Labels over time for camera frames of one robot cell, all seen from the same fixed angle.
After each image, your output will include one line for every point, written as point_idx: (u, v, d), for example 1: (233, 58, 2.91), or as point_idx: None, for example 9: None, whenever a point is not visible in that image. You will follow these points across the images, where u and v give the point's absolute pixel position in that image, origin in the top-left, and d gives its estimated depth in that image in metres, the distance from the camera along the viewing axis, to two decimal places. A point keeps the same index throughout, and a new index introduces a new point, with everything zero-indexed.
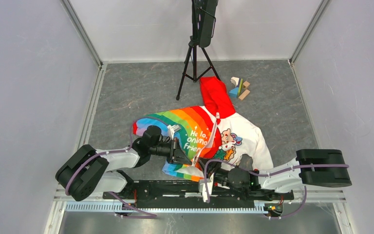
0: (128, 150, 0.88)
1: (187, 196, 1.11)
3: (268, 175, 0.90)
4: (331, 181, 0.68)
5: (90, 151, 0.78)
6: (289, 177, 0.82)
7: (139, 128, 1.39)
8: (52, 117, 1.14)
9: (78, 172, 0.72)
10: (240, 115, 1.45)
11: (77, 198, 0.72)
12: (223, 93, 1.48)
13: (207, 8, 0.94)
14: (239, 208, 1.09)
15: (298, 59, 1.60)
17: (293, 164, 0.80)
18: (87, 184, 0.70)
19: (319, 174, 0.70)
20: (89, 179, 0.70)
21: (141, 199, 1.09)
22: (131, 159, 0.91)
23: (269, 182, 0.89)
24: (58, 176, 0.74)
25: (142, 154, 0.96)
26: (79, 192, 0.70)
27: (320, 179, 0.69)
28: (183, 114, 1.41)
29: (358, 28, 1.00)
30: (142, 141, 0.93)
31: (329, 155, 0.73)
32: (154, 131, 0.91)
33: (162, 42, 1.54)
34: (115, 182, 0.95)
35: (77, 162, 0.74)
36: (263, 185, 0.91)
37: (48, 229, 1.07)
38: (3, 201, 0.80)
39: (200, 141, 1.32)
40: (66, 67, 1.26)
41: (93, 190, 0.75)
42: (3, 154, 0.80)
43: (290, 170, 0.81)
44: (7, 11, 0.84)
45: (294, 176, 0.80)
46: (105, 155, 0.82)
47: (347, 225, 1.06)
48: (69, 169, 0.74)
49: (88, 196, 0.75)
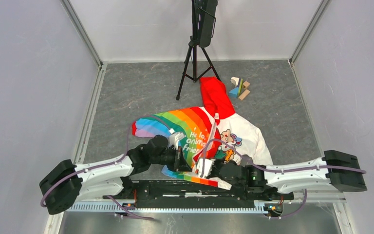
0: (118, 163, 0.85)
1: (187, 196, 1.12)
3: (281, 171, 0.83)
4: (357, 185, 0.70)
5: (71, 167, 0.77)
6: (310, 176, 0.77)
7: (138, 129, 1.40)
8: (52, 117, 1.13)
9: (54, 188, 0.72)
10: (239, 115, 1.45)
11: (52, 211, 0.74)
12: (223, 93, 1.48)
13: (207, 8, 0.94)
14: (239, 207, 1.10)
15: (298, 59, 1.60)
17: (319, 163, 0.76)
18: (61, 202, 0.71)
19: (347, 177, 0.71)
20: (62, 198, 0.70)
21: (142, 199, 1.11)
22: (121, 172, 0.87)
23: (279, 179, 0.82)
24: (41, 185, 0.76)
25: (141, 163, 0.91)
26: (52, 209, 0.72)
27: (348, 182, 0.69)
28: (181, 115, 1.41)
29: (358, 28, 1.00)
30: (145, 148, 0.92)
31: (352, 161, 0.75)
32: (159, 141, 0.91)
33: (163, 42, 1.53)
34: (106, 188, 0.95)
35: (55, 178, 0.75)
36: (271, 181, 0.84)
37: (48, 229, 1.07)
38: (3, 201, 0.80)
39: (198, 143, 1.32)
40: (66, 67, 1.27)
41: (69, 205, 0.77)
42: (3, 153, 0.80)
43: (314, 169, 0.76)
44: (7, 12, 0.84)
45: (318, 176, 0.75)
46: (84, 173, 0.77)
47: (347, 225, 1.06)
48: (49, 182, 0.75)
49: (65, 209, 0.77)
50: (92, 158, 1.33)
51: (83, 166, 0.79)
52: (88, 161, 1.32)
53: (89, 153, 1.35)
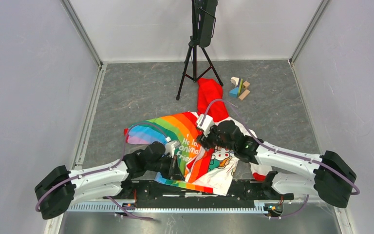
0: (112, 168, 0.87)
1: (187, 196, 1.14)
3: (275, 150, 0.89)
4: (338, 195, 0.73)
5: (65, 173, 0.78)
6: (298, 165, 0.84)
7: (130, 136, 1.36)
8: (52, 117, 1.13)
9: (48, 194, 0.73)
10: (233, 118, 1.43)
11: (46, 216, 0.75)
12: (217, 97, 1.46)
13: (207, 8, 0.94)
14: (239, 207, 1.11)
15: (298, 59, 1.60)
17: (314, 157, 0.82)
18: (54, 207, 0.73)
19: (336, 184, 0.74)
20: (55, 204, 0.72)
21: (142, 199, 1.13)
22: (117, 177, 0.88)
23: (269, 156, 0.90)
24: (36, 189, 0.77)
25: (137, 168, 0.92)
26: (46, 214, 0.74)
27: (332, 187, 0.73)
28: (175, 121, 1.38)
29: (357, 28, 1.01)
30: (143, 154, 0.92)
31: (349, 175, 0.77)
32: (157, 148, 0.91)
33: (163, 42, 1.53)
34: (105, 189, 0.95)
35: (49, 183, 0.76)
36: (260, 153, 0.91)
37: (48, 229, 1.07)
38: (3, 201, 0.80)
39: (191, 150, 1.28)
40: (66, 67, 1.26)
41: (63, 210, 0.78)
42: (3, 154, 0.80)
43: (306, 161, 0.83)
44: (7, 12, 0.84)
45: (304, 167, 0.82)
46: (78, 179, 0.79)
47: (347, 225, 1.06)
48: (44, 187, 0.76)
49: (59, 214, 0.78)
50: (92, 157, 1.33)
51: (78, 172, 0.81)
52: (88, 161, 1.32)
53: (89, 153, 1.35)
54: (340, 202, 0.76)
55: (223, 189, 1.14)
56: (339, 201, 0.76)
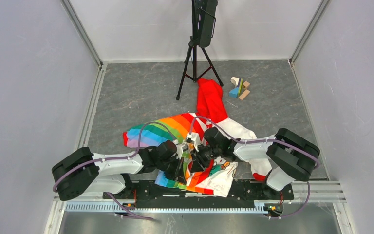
0: (130, 158, 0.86)
1: (187, 196, 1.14)
3: (244, 142, 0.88)
4: (290, 164, 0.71)
5: (88, 154, 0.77)
6: (260, 147, 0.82)
7: (129, 139, 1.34)
8: (52, 116, 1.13)
9: (68, 175, 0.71)
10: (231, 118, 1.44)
11: (63, 197, 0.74)
12: (217, 97, 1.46)
13: (207, 8, 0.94)
14: (239, 208, 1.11)
15: (298, 58, 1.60)
17: (270, 136, 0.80)
18: (74, 187, 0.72)
19: (287, 153, 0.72)
20: (77, 183, 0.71)
21: (142, 199, 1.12)
22: (132, 167, 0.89)
23: (241, 148, 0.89)
24: (54, 169, 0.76)
25: (150, 163, 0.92)
26: (64, 194, 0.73)
27: (283, 156, 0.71)
28: (174, 123, 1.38)
29: (357, 28, 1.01)
30: (156, 150, 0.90)
31: (306, 146, 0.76)
32: (170, 146, 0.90)
33: (162, 42, 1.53)
34: (111, 184, 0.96)
35: (71, 162, 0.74)
36: (236, 149, 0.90)
37: (48, 229, 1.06)
38: (2, 201, 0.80)
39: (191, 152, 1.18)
40: (66, 67, 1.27)
41: (80, 193, 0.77)
42: (2, 153, 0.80)
43: (264, 142, 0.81)
44: (6, 12, 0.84)
45: (264, 148, 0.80)
46: (101, 162, 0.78)
47: (347, 225, 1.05)
48: (64, 167, 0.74)
49: (74, 197, 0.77)
50: None
51: (100, 156, 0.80)
52: None
53: None
54: (302, 175, 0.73)
55: (224, 191, 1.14)
56: (300, 174, 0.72)
